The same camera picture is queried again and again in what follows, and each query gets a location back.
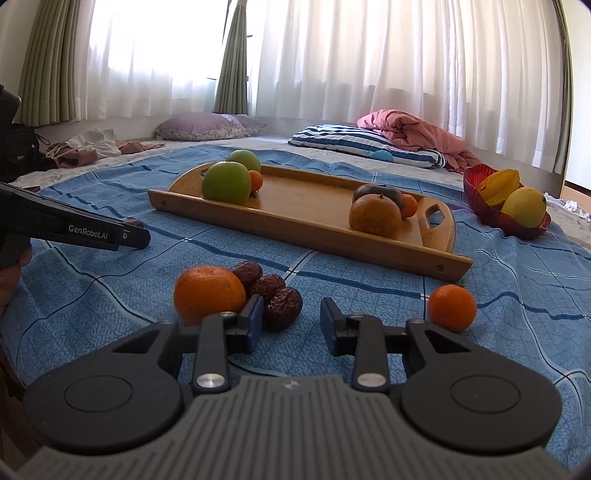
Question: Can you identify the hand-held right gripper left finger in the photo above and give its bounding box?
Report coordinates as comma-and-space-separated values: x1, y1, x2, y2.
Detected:
113, 294, 266, 394

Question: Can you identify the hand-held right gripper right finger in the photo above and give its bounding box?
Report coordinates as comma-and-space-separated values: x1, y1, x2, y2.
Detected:
320, 298, 472, 394

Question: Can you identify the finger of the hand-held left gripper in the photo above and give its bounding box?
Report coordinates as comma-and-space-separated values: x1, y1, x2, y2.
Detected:
112, 222, 152, 252

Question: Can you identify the red jujube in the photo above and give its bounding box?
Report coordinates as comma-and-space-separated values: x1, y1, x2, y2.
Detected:
230, 261, 264, 296
263, 287, 304, 331
249, 274, 287, 305

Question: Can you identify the bright orange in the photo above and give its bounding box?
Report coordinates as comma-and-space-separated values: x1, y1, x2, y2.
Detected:
174, 266, 247, 328

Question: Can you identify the large green apple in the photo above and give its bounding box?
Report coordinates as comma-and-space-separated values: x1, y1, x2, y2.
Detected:
202, 161, 252, 205

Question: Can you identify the large brownish orange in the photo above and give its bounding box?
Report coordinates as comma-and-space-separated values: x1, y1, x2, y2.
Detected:
348, 193, 403, 240

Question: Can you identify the wooden tray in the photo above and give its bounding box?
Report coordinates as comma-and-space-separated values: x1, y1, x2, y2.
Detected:
148, 162, 474, 282

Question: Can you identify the small green apple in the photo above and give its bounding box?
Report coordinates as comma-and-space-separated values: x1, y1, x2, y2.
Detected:
225, 149, 262, 174

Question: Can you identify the dark persimmon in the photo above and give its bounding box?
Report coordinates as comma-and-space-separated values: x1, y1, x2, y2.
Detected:
352, 183, 407, 208

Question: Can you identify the person's left hand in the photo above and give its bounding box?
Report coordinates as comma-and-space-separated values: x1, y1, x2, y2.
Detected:
0, 244, 34, 319

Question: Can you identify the blue checked blanket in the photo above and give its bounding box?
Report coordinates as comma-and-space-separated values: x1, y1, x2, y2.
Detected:
0, 144, 591, 472

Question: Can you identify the black bag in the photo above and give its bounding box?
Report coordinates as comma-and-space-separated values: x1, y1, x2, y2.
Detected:
0, 122, 47, 183

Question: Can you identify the pile of clothes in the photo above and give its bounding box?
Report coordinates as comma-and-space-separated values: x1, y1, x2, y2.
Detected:
44, 128, 166, 169

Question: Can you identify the purple pillow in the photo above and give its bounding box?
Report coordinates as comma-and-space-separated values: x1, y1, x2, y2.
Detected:
154, 112, 267, 141

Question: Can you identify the green curtain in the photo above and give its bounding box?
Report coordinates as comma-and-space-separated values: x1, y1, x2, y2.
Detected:
212, 0, 250, 116
18, 0, 95, 127
551, 0, 572, 176

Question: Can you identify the bed with grey sheet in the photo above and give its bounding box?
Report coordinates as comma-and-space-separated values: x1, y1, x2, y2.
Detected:
9, 122, 591, 250

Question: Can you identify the white sheer curtain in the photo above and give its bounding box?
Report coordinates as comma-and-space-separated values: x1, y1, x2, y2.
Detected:
85, 0, 232, 123
247, 0, 561, 160

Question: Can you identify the blue white striped pillow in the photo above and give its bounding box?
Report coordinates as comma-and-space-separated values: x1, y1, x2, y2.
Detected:
288, 124, 448, 169

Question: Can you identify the red glass bowl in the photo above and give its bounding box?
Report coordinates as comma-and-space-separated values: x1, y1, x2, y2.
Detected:
463, 163, 551, 241

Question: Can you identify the pink quilt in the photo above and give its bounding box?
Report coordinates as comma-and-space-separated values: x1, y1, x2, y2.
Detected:
357, 109, 481, 174

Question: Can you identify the yellow starfruit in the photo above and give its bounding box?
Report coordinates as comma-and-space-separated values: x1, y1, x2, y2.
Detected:
475, 168, 522, 208

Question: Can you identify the yellow mango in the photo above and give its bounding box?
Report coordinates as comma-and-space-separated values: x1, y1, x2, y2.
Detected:
501, 186, 548, 229

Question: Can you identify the white crumpled cloth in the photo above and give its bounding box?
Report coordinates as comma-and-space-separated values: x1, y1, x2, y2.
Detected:
545, 191, 588, 219

